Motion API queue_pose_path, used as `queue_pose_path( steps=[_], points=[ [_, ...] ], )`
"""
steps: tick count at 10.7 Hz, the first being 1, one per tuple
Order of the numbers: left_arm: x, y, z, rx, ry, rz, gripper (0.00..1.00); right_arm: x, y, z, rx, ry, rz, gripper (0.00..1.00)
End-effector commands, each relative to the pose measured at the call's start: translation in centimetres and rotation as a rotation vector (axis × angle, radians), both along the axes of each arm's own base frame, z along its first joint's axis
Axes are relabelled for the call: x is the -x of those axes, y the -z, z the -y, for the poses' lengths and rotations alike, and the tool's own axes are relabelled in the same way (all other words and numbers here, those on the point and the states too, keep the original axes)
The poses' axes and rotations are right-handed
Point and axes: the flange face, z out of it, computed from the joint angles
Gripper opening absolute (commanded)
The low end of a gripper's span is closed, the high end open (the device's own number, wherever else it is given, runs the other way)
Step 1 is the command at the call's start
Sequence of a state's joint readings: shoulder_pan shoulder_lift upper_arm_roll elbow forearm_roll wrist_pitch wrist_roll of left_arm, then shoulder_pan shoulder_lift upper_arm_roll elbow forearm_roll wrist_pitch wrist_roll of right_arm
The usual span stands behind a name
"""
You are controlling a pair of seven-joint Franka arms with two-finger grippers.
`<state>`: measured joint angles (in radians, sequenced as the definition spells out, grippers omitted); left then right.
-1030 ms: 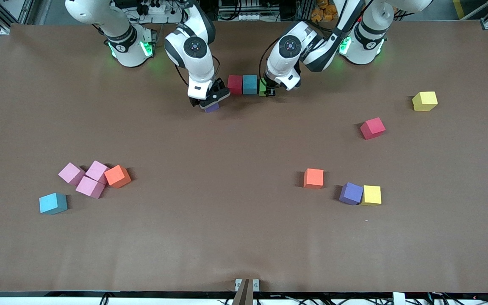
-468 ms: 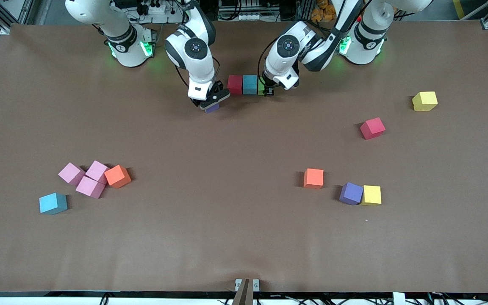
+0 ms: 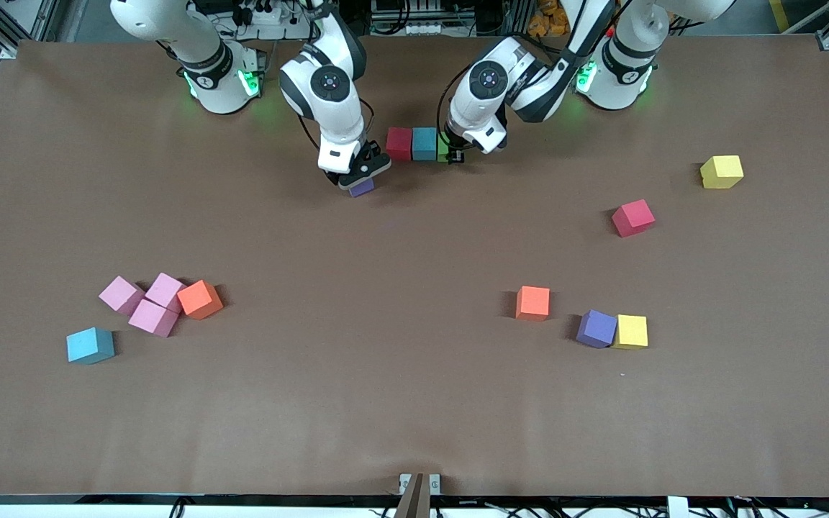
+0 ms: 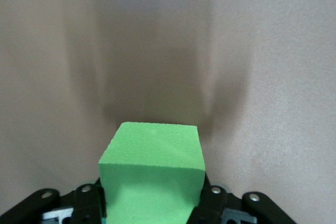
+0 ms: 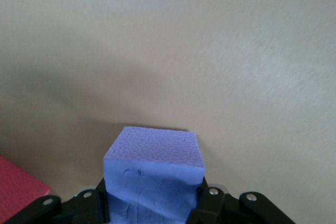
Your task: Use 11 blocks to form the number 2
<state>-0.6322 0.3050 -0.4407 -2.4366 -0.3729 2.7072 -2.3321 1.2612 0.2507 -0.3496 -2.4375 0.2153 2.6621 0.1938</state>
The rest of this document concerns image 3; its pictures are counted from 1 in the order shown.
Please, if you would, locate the red foam cube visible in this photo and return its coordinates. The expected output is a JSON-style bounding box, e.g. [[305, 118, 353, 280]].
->
[[386, 127, 414, 160], [611, 199, 656, 238]]

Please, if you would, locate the light blue foam cube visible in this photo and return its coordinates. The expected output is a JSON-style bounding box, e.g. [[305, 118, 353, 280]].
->
[[412, 127, 438, 161], [65, 327, 116, 365]]

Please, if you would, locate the grey metal bracket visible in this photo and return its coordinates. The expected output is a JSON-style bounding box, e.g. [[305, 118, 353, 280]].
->
[[399, 473, 442, 518]]

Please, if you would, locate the pink foam cube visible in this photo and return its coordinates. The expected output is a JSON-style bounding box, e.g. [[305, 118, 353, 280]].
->
[[127, 299, 179, 339], [144, 272, 186, 314], [98, 276, 146, 317]]

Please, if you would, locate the yellow foam cube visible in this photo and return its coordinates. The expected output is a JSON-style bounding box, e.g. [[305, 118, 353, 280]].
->
[[612, 314, 649, 350], [699, 155, 745, 190]]

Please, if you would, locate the bag of oranges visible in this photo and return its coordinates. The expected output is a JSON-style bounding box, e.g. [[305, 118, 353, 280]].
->
[[527, 0, 568, 38]]

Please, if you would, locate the brown table cover sheet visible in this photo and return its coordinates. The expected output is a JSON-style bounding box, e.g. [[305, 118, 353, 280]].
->
[[0, 35, 829, 497]]

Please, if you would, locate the orange foam cube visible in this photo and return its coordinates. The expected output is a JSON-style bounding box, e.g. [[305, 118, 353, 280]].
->
[[515, 286, 551, 322], [176, 279, 225, 321]]

